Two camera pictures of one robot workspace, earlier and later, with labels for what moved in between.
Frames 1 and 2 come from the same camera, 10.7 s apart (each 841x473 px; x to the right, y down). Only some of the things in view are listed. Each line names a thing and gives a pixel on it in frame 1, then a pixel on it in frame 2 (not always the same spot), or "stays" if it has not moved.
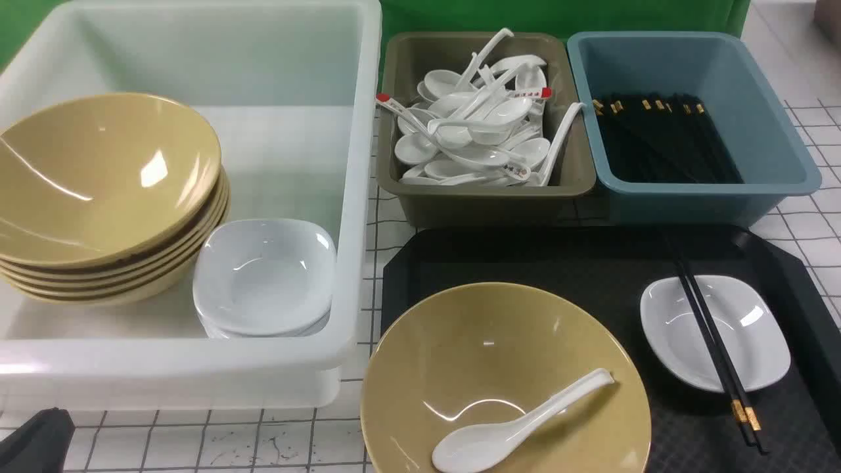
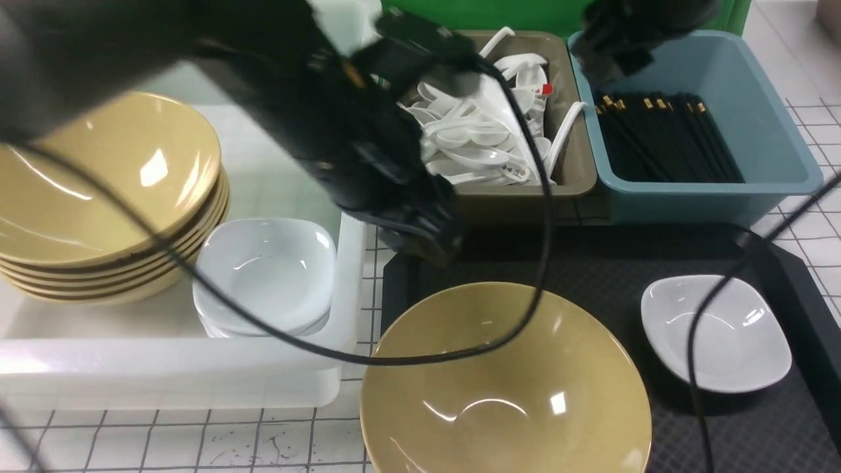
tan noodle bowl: x=483 y=355 stays
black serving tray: x=607 y=269 stays
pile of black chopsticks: x=662 y=138 stays
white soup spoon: x=482 y=447 -> x=497 y=96
